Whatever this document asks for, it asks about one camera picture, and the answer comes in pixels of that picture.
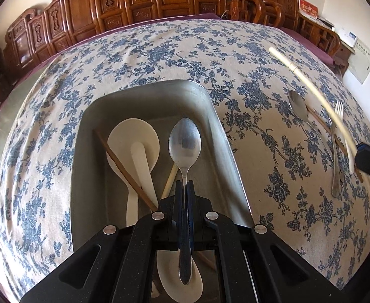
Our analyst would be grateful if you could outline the large white plastic spoon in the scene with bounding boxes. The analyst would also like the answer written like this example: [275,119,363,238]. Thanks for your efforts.
[107,118,160,228]

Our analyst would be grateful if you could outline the blue floral tablecloth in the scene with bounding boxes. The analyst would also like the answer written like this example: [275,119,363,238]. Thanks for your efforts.
[0,19,370,300]

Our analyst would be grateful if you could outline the metal fork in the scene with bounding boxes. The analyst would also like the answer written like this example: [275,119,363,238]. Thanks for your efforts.
[330,101,346,198]

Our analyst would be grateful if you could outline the cream chopstick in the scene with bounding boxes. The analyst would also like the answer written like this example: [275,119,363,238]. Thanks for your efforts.
[269,47,356,175]
[161,163,178,200]

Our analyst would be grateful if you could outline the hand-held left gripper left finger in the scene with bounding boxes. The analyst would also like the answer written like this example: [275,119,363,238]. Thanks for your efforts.
[19,180,186,303]

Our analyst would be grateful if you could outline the rectangular metal tin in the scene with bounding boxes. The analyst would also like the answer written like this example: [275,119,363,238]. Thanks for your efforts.
[71,80,252,272]

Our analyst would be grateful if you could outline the brown wooden chopstick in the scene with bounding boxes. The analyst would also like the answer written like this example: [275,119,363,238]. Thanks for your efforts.
[93,129,216,269]
[305,105,364,183]

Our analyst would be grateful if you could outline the square purple seat cushion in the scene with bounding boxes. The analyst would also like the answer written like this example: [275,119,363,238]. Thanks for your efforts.
[281,27,334,65]

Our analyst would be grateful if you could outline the red gift box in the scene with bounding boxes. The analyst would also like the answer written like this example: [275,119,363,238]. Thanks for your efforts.
[299,0,318,18]

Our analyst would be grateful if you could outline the carved wooden sofa bench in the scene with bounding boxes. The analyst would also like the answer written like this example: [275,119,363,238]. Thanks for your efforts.
[2,0,223,83]

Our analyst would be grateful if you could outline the wooden side table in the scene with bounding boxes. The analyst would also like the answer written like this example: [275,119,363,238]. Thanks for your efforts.
[333,30,353,70]

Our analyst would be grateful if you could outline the carved wooden armchair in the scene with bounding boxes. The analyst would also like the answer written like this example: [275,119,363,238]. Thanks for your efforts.
[217,0,341,60]

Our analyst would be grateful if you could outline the white wall electrical panel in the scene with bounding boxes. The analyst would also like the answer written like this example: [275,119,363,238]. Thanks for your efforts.
[347,38,370,84]

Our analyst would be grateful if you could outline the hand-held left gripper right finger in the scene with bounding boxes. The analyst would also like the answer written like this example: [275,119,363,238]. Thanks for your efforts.
[185,181,343,303]

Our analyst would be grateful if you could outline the metal spoon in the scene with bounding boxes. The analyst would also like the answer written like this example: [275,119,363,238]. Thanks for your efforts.
[168,118,202,285]
[287,90,346,182]

